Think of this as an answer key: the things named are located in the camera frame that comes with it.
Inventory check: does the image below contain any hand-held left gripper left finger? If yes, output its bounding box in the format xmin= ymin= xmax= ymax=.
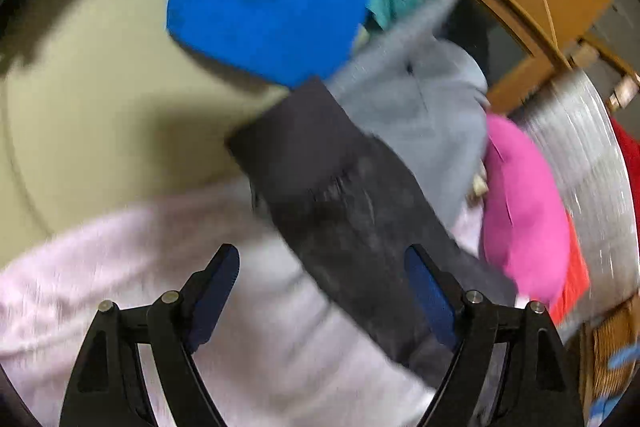
xmin=59 ymin=243 xmax=241 ymax=427

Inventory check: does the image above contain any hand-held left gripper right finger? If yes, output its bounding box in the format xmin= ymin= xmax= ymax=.
xmin=404 ymin=243 xmax=586 ymax=427

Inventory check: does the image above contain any black puffer jacket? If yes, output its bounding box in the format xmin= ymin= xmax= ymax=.
xmin=227 ymin=77 xmax=518 ymax=390

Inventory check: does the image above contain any white bed sheet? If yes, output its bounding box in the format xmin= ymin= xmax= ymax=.
xmin=0 ymin=179 xmax=501 ymax=427

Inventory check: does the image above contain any pink pillow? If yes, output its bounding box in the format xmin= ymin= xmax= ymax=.
xmin=477 ymin=113 xmax=573 ymax=305

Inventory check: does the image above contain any red pillow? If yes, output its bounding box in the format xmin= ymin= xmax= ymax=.
xmin=547 ymin=217 xmax=592 ymax=323

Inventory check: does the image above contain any wicker basket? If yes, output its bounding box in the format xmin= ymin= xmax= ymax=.
xmin=580 ymin=302 xmax=640 ymax=427

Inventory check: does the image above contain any grey garment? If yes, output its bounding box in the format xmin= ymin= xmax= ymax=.
xmin=327 ymin=0 xmax=491 ymax=228

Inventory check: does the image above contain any silver insulation panel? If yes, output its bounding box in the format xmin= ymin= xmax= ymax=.
xmin=515 ymin=69 xmax=640 ymax=343

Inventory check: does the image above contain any beige sofa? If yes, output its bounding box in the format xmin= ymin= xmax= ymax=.
xmin=0 ymin=0 xmax=293 ymax=268

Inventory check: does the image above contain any red cloth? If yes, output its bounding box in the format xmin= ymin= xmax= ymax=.
xmin=610 ymin=117 xmax=640 ymax=208

